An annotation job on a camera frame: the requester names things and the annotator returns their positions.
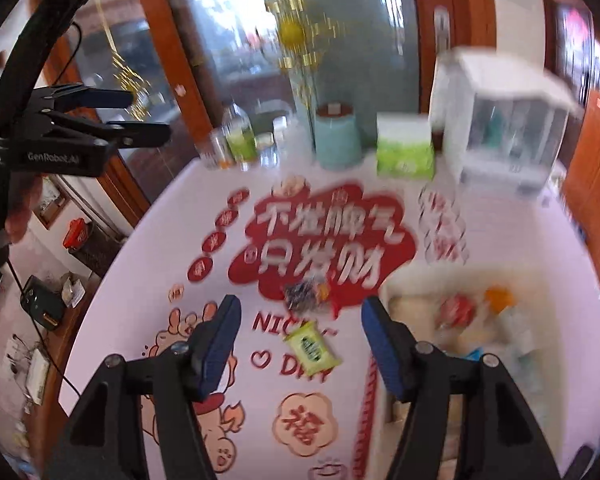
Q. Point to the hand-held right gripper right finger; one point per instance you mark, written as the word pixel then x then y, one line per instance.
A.
pixel 385 355

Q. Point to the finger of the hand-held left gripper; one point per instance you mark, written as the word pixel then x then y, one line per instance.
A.
pixel 135 134
pixel 100 97

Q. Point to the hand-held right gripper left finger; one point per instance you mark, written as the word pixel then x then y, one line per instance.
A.
pixel 220 352

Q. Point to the yellow green snack packet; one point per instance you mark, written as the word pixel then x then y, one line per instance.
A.
pixel 311 349

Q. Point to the dark snack packet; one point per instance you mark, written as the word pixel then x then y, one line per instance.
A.
pixel 306 294

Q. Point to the person's left hand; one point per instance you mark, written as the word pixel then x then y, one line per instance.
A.
pixel 25 210

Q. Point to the red snack packet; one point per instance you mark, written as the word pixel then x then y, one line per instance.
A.
pixel 457 310

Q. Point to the drinking glass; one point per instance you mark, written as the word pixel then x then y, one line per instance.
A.
pixel 221 150

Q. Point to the blue snack packet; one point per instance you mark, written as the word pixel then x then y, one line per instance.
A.
pixel 472 354

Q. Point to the glass bottle with green label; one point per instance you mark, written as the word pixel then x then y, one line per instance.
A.
pixel 241 137

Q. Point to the orange snack packet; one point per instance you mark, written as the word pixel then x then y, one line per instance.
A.
pixel 500 298

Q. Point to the small glass jar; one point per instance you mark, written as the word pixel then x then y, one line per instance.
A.
pixel 268 152

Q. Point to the wooden sliding glass door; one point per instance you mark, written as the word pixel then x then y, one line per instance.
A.
pixel 230 35

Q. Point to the clear bag with red print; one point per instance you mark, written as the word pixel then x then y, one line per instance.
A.
pixel 444 225

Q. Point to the black electronic device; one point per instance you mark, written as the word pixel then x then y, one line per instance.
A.
pixel 40 302

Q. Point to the white squeeze bottle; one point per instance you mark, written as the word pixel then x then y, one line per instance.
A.
pixel 281 127

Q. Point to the white electronic device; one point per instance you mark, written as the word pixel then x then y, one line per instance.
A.
pixel 39 375

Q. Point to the teal canister with brown lid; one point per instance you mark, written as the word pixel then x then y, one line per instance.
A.
pixel 337 137

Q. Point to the green tissue box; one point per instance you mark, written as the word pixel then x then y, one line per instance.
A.
pixel 405 147

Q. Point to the white bottle sterilizer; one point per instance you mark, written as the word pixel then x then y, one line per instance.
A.
pixel 505 135

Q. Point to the wooden picture frame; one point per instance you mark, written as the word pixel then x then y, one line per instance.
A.
pixel 50 202

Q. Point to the wooden wall cabinet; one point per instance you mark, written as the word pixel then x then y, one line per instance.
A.
pixel 595 160

